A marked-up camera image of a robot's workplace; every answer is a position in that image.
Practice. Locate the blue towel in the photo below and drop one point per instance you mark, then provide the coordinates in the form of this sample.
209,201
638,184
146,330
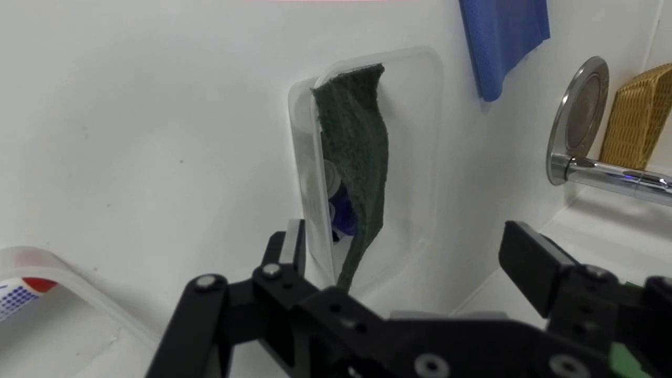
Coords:
501,35

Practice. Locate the clear container with red label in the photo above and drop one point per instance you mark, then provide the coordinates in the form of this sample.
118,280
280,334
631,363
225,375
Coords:
58,324

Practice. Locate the clear plastic tray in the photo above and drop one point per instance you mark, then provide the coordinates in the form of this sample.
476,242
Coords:
407,95

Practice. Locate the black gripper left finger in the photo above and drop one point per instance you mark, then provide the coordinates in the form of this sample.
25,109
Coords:
280,284

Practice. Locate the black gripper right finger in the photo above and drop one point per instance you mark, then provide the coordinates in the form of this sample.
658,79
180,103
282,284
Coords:
563,291

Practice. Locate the yellow sponge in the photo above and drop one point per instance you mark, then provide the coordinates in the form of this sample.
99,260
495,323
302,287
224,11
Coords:
637,118

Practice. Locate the chrome tap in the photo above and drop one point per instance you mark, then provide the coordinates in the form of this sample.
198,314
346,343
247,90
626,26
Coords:
626,181

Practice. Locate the black towel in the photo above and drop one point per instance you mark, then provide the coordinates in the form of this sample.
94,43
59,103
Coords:
355,144

